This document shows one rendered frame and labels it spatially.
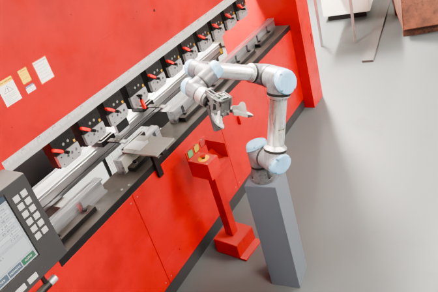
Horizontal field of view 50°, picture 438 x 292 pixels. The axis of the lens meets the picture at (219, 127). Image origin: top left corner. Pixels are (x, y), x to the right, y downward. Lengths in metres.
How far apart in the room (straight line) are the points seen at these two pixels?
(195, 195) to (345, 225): 1.04
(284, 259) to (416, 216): 1.00
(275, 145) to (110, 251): 1.07
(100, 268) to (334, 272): 1.40
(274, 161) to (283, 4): 2.32
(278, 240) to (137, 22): 1.51
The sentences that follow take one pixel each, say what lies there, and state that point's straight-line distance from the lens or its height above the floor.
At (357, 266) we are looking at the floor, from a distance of 3.12.
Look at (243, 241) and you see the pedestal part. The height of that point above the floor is 0.09.
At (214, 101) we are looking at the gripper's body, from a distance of 1.89.
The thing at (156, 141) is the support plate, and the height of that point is 1.00.
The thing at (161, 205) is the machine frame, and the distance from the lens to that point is 2.95.
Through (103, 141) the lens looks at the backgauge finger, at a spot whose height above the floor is 1.02.
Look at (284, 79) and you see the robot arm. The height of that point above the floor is 1.36.
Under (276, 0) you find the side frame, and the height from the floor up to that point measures 1.11.
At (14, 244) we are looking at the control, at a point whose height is 1.42.
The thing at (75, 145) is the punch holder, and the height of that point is 1.24.
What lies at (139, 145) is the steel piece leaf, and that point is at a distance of 2.82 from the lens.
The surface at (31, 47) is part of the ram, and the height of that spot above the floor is 1.78.
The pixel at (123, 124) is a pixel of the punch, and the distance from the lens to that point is 2.83.
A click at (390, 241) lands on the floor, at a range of 3.25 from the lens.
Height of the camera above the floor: 2.29
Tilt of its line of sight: 28 degrees down
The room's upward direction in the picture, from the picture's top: 17 degrees counter-clockwise
